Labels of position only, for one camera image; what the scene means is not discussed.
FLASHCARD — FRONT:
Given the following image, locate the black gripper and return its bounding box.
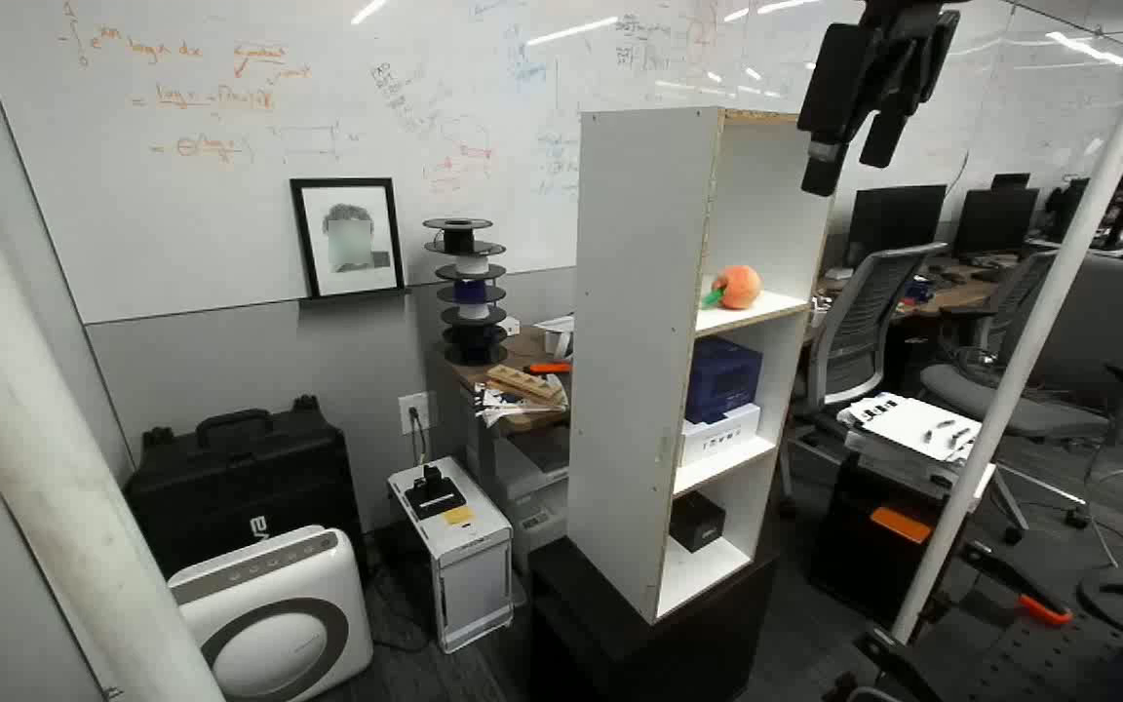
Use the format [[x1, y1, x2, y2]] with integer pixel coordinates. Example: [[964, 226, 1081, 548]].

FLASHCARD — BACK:
[[795, 0, 965, 197]]

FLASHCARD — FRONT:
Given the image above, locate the orange ball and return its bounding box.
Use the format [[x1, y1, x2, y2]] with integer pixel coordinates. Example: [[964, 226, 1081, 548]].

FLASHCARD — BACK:
[[697, 261, 768, 316]]

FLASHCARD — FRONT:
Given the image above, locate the white wooden shelf unit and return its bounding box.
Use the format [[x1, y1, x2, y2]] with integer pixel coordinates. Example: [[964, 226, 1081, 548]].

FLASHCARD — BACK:
[[565, 105, 836, 629]]

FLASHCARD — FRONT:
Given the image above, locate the black computer monitor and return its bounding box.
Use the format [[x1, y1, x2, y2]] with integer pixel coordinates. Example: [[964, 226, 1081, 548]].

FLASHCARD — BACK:
[[948, 183, 1046, 261], [840, 178, 951, 268]]

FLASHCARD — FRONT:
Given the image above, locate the grey mesh office chair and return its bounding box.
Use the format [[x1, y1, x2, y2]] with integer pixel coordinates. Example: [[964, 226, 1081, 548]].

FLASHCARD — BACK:
[[787, 239, 953, 441]]

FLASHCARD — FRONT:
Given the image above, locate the dark blue box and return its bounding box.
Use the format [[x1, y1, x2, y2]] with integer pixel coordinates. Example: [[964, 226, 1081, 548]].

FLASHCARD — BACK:
[[681, 334, 764, 425]]

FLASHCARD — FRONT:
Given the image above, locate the white sheet with black marks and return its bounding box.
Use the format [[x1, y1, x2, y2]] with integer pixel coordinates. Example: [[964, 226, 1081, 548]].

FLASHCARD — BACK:
[[834, 390, 986, 468]]

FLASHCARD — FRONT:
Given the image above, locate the grey padded office chair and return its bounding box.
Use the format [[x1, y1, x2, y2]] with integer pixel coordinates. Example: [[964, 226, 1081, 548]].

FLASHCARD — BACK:
[[916, 249, 1123, 452]]

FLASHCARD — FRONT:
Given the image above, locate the white flat box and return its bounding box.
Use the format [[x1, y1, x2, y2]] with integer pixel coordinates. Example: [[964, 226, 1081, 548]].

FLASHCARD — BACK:
[[678, 396, 764, 468]]

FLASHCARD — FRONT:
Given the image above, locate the white mug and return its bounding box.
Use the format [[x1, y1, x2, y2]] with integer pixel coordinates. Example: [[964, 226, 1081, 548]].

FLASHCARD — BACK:
[[530, 312, 582, 361]]

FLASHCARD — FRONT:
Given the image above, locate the black box with orange patch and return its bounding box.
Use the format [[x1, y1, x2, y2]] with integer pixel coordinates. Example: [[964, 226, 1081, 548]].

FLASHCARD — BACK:
[[816, 457, 981, 615]]

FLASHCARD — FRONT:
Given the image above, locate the small black box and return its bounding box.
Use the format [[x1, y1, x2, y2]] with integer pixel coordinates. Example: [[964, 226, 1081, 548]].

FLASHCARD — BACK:
[[665, 486, 730, 554]]

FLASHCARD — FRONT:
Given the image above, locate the stack of filament spools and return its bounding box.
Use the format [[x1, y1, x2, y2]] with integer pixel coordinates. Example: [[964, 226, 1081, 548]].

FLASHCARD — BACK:
[[421, 214, 515, 369]]

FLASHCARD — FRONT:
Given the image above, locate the woven basket with items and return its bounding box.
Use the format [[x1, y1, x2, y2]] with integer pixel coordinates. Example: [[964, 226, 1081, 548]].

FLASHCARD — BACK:
[[470, 357, 571, 438]]

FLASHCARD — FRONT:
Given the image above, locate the grey desk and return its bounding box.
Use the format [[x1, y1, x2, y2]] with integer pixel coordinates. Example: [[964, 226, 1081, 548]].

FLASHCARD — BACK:
[[435, 339, 575, 548]]

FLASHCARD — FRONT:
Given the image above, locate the framed portrait drawing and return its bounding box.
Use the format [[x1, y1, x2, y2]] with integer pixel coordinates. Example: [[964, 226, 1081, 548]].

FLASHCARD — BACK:
[[287, 174, 409, 307]]

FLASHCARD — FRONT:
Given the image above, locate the black base cabinet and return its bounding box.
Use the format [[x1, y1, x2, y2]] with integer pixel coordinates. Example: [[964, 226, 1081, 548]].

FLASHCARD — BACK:
[[526, 535, 787, 702]]

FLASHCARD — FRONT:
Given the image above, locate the small white cabinet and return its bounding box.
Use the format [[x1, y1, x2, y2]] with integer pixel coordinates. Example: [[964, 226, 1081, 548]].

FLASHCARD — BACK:
[[387, 452, 518, 656]]

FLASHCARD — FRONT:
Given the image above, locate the black hard carrying case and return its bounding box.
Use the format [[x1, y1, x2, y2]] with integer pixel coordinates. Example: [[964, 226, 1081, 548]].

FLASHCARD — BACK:
[[119, 392, 367, 582]]

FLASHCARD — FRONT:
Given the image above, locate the white air purifier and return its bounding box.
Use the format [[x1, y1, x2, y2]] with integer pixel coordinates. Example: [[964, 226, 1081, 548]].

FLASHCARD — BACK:
[[165, 524, 376, 702]]

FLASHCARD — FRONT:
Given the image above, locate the thin white frame pole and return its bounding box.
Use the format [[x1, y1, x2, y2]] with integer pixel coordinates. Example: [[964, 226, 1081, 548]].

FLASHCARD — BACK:
[[887, 0, 1123, 647]]

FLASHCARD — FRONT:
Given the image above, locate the orange handled tool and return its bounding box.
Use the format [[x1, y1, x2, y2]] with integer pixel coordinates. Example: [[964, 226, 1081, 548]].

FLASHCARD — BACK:
[[953, 538, 1081, 633]]

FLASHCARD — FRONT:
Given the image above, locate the white wall outlet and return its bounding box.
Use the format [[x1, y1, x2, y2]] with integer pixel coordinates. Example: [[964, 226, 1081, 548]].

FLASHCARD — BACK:
[[395, 390, 435, 438]]

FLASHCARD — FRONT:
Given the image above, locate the black device with cable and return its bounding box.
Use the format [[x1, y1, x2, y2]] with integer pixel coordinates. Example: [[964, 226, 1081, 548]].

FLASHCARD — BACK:
[[400, 460, 470, 524]]

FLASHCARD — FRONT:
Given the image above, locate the wall whiteboard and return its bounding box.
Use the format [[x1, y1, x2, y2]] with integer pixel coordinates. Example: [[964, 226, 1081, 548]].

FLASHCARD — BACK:
[[0, 0, 1123, 329]]

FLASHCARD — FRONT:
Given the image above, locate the thick white frame pole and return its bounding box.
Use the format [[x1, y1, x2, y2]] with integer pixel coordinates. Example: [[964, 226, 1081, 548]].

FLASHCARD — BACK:
[[0, 95, 229, 702]]

